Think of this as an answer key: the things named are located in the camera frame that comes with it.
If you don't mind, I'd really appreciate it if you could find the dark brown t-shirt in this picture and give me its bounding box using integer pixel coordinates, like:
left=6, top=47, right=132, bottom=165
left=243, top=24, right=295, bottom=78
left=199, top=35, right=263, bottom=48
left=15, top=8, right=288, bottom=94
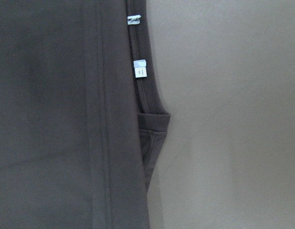
left=0, top=0, right=170, bottom=229

